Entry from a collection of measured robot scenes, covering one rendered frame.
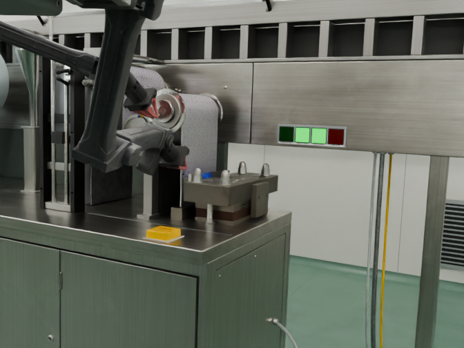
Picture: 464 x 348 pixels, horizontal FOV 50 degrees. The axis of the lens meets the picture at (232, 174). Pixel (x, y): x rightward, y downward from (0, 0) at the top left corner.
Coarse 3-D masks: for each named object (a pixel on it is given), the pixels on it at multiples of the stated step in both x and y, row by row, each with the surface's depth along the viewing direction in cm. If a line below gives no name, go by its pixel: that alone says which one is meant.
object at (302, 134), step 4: (296, 128) 178; (300, 128) 177; (304, 128) 177; (308, 128) 176; (296, 132) 178; (300, 132) 178; (304, 132) 177; (308, 132) 176; (296, 136) 178; (300, 136) 178; (304, 136) 177; (308, 136) 176; (296, 140) 178; (300, 140) 178; (304, 140) 177; (308, 140) 176
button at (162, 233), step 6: (156, 228) 141; (162, 228) 141; (168, 228) 142; (174, 228) 142; (150, 234) 138; (156, 234) 137; (162, 234) 136; (168, 234) 136; (174, 234) 139; (180, 234) 142
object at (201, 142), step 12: (192, 132) 168; (204, 132) 175; (216, 132) 183; (192, 144) 169; (204, 144) 176; (216, 144) 184; (192, 156) 169; (204, 156) 177; (216, 156) 184; (192, 168) 170; (204, 168) 177; (180, 180) 165
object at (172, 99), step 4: (160, 96) 164; (164, 96) 163; (168, 96) 162; (172, 96) 162; (156, 100) 165; (168, 100) 162; (172, 100) 162; (176, 100) 161; (176, 104) 161; (152, 108) 166; (176, 108) 161; (180, 108) 162; (176, 112) 162; (180, 112) 162; (176, 116) 162; (156, 120) 165; (172, 120) 162; (176, 120) 162; (160, 124) 165; (164, 124) 164; (168, 124) 163; (172, 124) 163; (180, 128) 171
